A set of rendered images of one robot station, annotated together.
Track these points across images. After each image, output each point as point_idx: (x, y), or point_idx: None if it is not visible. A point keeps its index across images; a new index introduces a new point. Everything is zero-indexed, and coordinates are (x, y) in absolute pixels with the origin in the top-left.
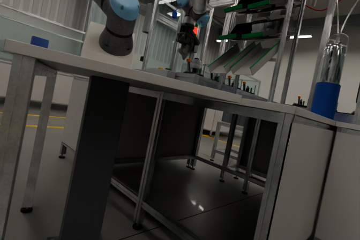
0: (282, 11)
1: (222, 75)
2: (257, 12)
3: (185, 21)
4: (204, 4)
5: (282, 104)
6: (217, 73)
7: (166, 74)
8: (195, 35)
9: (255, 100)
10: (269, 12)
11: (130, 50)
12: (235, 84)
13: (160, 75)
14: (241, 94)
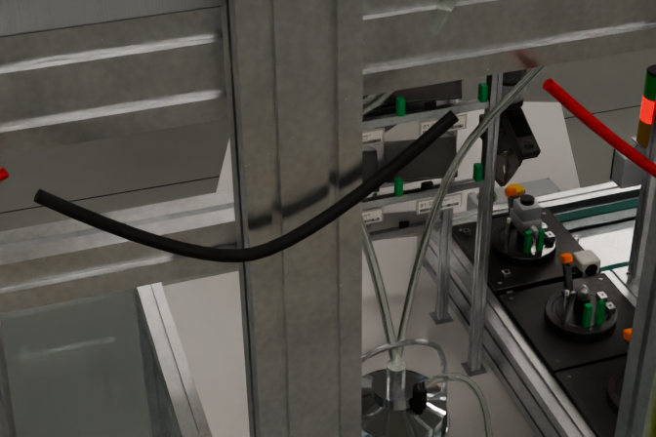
0: (379, 132)
1: (437, 262)
2: (377, 115)
3: None
4: None
5: (178, 283)
6: (582, 287)
7: (467, 203)
8: (509, 129)
9: (225, 273)
10: (422, 122)
11: (380, 127)
12: (471, 322)
13: (222, 168)
14: (526, 389)
